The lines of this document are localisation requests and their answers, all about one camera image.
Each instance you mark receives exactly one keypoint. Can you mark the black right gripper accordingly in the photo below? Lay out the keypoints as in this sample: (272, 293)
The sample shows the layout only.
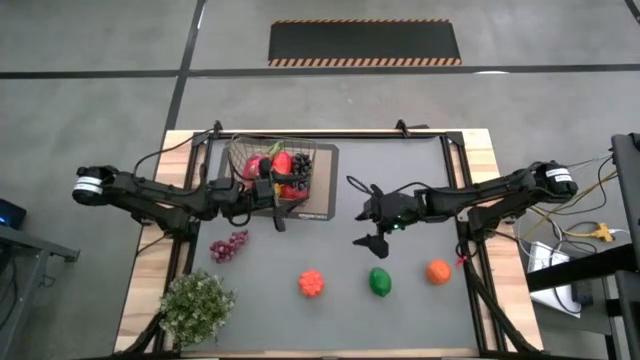
(395, 207)

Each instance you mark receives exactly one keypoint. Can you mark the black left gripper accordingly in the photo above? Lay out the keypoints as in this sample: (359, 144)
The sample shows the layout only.
(230, 192)

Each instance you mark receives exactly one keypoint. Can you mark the red bell pepper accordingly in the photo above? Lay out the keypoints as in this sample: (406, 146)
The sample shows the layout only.
(295, 192)

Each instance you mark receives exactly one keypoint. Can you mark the red orange mango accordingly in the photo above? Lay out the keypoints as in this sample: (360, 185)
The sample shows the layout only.
(282, 162)

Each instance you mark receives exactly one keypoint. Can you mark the pink dragon fruit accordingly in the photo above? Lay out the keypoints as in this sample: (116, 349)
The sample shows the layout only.
(251, 167)

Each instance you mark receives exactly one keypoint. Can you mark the black grape bunch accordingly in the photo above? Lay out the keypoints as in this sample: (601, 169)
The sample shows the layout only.
(301, 165)

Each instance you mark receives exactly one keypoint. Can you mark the green lime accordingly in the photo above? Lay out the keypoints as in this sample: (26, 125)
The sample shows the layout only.
(380, 281)

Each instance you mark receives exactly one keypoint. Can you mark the orange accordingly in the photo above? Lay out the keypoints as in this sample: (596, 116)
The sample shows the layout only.
(438, 272)

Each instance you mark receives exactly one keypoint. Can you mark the small ribbed orange fruit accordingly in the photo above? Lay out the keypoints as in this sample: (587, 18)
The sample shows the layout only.
(311, 283)

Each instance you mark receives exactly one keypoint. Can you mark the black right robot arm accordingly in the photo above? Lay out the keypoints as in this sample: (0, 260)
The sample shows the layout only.
(490, 192)

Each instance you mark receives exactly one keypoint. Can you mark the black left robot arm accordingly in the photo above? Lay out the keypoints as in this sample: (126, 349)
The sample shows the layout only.
(150, 197)

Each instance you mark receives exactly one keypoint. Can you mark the yellow mango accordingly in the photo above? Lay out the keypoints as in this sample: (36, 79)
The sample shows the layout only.
(277, 189)

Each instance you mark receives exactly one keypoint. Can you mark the purple red grape bunch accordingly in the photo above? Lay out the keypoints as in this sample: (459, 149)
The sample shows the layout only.
(225, 250)

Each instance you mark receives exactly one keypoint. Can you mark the grey table mat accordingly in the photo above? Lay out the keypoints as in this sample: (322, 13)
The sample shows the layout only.
(325, 300)

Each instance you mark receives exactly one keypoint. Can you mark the red tag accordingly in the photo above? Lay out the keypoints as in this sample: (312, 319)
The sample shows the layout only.
(457, 260)

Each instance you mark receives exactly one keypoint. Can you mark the green potted plant white flowers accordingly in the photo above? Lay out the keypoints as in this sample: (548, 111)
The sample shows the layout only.
(195, 307)

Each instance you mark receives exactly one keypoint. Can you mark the black floor mat hazard stripes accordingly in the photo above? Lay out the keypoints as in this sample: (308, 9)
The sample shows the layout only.
(365, 42)

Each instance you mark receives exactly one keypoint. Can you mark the white box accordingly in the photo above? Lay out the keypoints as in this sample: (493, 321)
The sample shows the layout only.
(545, 260)

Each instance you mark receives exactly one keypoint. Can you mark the yellow power splitter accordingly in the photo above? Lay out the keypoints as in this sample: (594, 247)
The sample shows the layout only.
(602, 232)

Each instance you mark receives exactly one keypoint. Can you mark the grey metal desk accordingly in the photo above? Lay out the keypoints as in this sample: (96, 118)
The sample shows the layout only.
(30, 245)

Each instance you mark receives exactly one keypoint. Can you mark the black computer blue light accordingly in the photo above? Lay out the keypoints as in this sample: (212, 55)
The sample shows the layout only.
(10, 215)

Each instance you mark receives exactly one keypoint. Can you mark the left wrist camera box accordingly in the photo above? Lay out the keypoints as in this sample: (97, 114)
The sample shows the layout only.
(263, 189)

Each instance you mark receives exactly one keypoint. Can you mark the black aluminium table frame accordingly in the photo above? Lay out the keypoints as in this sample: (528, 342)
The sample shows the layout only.
(350, 134)

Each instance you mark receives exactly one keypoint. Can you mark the black workstation frame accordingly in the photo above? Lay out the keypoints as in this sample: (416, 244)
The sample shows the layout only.
(627, 175)

